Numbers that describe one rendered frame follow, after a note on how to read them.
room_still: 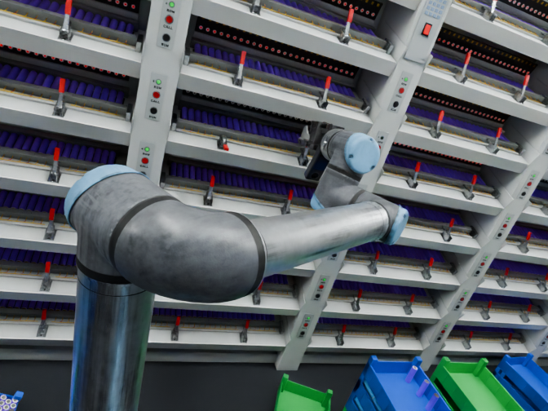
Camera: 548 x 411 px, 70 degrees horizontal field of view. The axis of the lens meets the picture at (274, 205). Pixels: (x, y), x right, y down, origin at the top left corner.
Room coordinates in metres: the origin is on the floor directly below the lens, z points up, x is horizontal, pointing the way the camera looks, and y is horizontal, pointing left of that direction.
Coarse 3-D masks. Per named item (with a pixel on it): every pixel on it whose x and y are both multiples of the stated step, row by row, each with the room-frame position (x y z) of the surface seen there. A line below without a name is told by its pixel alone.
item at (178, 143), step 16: (176, 112) 1.19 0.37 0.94; (240, 112) 1.29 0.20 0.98; (176, 128) 1.12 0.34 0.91; (176, 144) 1.06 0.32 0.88; (192, 144) 1.08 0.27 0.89; (208, 144) 1.11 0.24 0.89; (208, 160) 1.11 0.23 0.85; (224, 160) 1.12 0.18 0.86; (240, 160) 1.14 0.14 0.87; (256, 160) 1.15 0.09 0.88; (272, 160) 1.18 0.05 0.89; (288, 160) 1.21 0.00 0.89; (304, 176) 1.23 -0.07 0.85
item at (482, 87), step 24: (432, 48) 1.51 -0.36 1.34; (456, 48) 1.55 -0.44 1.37; (480, 48) 1.57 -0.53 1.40; (432, 72) 1.35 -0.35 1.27; (456, 72) 1.44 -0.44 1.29; (480, 72) 1.54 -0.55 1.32; (504, 72) 1.64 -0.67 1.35; (528, 72) 1.67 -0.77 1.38; (456, 96) 1.39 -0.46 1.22; (480, 96) 1.41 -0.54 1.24; (504, 96) 1.47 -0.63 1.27; (528, 96) 1.57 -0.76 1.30; (528, 120) 1.51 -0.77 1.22
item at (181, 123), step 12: (180, 120) 1.12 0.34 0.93; (192, 132) 1.12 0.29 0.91; (204, 132) 1.15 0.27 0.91; (216, 132) 1.16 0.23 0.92; (228, 132) 1.17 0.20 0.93; (240, 132) 1.20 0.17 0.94; (252, 144) 1.19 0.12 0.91; (264, 144) 1.23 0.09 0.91; (276, 144) 1.24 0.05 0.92; (288, 144) 1.25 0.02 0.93
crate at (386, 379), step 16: (368, 368) 1.03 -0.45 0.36; (384, 368) 1.07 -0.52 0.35; (400, 368) 1.10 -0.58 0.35; (368, 384) 1.00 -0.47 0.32; (384, 384) 1.02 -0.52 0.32; (400, 384) 1.05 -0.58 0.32; (416, 384) 1.07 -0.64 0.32; (432, 384) 1.03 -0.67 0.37; (384, 400) 0.93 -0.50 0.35; (400, 400) 0.98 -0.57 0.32; (416, 400) 1.00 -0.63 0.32
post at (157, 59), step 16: (160, 0) 1.02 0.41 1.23; (192, 0) 1.05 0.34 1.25; (160, 16) 1.02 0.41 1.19; (176, 32) 1.04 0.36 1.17; (144, 48) 1.02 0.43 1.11; (160, 48) 1.03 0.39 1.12; (176, 48) 1.04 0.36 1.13; (144, 64) 1.02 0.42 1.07; (160, 64) 1.03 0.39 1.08; (176, 64) 1.05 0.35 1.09; (144, 80) 1.02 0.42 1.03; (176, 80) 1.05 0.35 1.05; (144, 96) 1.02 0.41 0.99; (144, 112) 1.02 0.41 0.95; (144, 128) 1.03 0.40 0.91; (160, 128) 1.04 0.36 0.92; (160, 144) 1.04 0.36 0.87; (128, 160) 1.02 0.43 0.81; (160, 160) 1.05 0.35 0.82
